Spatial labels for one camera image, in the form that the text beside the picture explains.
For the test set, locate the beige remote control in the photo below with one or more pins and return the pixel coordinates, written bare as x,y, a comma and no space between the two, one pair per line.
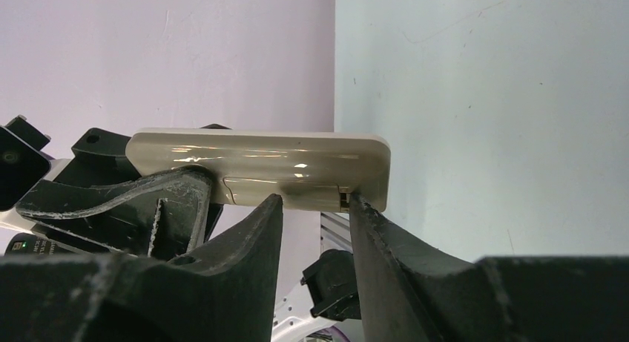
311,171

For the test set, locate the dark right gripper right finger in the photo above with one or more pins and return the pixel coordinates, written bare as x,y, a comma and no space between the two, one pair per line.
412,291

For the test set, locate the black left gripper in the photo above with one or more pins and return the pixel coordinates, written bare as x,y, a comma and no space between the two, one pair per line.
100,203

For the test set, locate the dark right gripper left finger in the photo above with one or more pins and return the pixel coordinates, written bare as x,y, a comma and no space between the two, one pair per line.
223,290

